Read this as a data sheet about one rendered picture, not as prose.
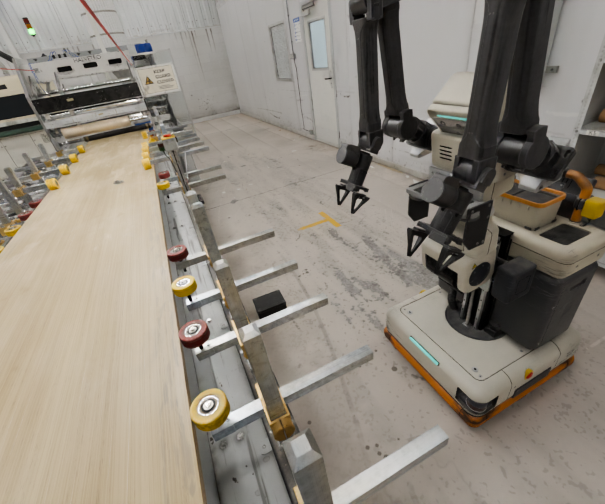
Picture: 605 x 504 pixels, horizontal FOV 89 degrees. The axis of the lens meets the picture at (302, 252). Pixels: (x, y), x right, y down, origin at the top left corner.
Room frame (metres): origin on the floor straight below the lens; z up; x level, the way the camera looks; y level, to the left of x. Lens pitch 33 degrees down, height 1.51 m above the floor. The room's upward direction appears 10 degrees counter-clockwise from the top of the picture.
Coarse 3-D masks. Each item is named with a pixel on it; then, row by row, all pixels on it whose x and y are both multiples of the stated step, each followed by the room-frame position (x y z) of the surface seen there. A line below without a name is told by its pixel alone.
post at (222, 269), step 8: (216, 264) 0.63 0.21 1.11; (224, 264) 0.63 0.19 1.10; (216, 272) 0.62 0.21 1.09; (224, 272) 0.62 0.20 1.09; (224, 280) 0.62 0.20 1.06; (232, 280) 0.63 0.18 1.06; (224, 288) 0.62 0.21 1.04; (232, 288) 0.62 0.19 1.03; (232, 296) 0.62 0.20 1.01; (232, 304) 0.62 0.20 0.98; (240, 304) 0.63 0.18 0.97; (232, 312) 0.62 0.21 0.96; (240, 312) 0.62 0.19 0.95; (240, 320) 0.62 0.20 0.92
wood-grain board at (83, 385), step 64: (64, 192) 2.24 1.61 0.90; (128, 192) 1.99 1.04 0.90; (0, 256) 1.34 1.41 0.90; (64, 256) 1.23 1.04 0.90; (128, 256) 1.13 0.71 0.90; (0, 320) 0.84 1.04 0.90; (64, 320) 0.78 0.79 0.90; (128, 320) 0.72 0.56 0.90; (0, 384) 0.56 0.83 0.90; (64, 384) 0.52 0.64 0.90; (128, 384) 0.49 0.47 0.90; (0, 448) 0.38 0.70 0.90; (64, 448) 0.36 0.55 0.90; (128, 448) 0.34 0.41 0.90; (192, 448) 0.32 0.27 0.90
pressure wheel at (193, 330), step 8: (192, 320) 0.67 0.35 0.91; (200, 320) 0.66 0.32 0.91; (184, 328) 0.64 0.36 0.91; (192, 328) 0.63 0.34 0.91; (200, 328) 0.63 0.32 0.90; (208, 328) 0.64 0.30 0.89; (184, 336) 0.61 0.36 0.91; (192, 336) 0.61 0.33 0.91; (200, 336) 0.60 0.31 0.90; (208, 336) 0.62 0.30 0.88; (184, 344) 0.60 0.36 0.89; (192, 344) 0.59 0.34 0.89; (200, 344) 0.60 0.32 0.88
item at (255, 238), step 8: (264, 232) 1.23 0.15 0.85; (272, 232) 1.23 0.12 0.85; (240, 240) 1.19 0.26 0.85; (248, 240) 1.19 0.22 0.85; (256, 240) 1.20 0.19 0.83; (224, 248) 1.15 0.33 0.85; (232, 248) 1.16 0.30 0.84; (192, 256) 1.12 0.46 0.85; (200, 256) 1.12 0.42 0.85; (184, 264) 1.09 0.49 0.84; (192, 264) 1.10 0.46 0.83
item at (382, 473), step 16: (432, 432) 0.30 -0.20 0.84; (400, 448) 0.28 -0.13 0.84; (416, 448) 0.28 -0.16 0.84; (432, 448) 0.27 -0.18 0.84; (384, 464) 0.26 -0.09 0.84; (400, 464) 0.25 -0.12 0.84; (416, 464) 0.26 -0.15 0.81; (352, 480) 0.24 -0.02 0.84; (368, 480) 0.24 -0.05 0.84; (384, 480) 0.23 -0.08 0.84; (336, 496) 0.22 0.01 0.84; (352, 496) 0.22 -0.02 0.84; (368, 496) 0.22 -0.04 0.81
